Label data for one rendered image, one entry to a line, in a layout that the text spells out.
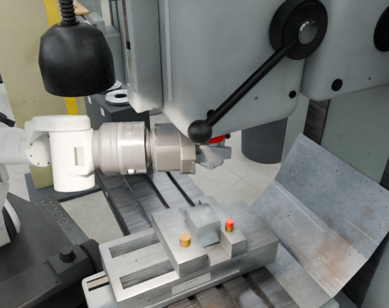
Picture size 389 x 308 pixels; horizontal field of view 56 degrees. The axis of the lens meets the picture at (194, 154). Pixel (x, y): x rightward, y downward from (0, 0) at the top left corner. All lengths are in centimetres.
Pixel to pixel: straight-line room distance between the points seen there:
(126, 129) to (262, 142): 214
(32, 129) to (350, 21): 50
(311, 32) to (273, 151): 229
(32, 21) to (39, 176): 98
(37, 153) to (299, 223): 63
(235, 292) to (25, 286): 75
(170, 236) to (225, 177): 190
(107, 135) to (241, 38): 26
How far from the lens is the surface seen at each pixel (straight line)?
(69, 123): 60
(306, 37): 47
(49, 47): 37
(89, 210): 243
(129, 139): 58
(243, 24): 45
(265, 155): 275
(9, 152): 73
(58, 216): 183
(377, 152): 86
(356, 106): 87
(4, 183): 118
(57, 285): 130
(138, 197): 101
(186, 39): 43
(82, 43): 37
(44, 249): 145
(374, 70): 61
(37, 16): 223
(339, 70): 55
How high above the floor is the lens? 157
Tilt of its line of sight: 33 degrees down
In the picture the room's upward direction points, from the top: straight up
